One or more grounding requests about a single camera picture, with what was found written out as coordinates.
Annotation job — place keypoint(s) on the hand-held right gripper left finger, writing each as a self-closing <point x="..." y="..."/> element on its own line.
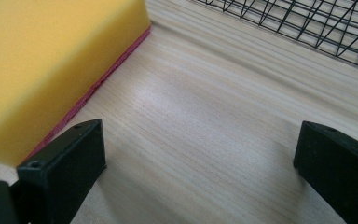
<point x="65" y="161"/>

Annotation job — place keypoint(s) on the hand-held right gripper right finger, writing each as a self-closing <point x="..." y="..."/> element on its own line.
<point x="338" y="168"/>

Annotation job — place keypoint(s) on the yellow sponge with red pad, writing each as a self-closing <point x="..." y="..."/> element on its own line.
<point x="43" y="71"/>

